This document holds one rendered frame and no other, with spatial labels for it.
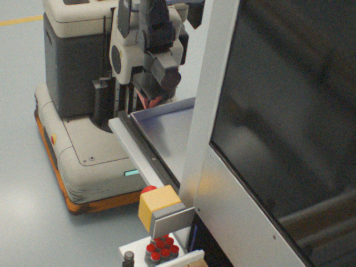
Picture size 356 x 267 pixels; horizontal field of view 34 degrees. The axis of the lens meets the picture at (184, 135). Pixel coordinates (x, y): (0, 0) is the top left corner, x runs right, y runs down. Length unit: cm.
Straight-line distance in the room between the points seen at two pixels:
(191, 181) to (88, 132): 131
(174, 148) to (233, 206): 50
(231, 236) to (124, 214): 143
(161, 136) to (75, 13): 79
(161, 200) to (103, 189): 116
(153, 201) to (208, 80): 30
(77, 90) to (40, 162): 47
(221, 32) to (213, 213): 37
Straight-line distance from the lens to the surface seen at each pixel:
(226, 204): 108
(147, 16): 140
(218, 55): 97
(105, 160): 232
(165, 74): 140
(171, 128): 158
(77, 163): 231
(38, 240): 242
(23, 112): 298
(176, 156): 150
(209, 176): 110
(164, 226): 119
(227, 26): 93
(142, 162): 148
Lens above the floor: 192
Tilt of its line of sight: 42 degrees down
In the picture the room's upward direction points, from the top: 10 degrees clockwise
